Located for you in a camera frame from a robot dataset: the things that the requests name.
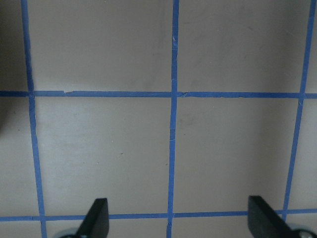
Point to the black idle right gripper right finger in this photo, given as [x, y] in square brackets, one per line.
[263, 222]

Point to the idle right gripper left finger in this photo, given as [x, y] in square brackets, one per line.
[96, 222]

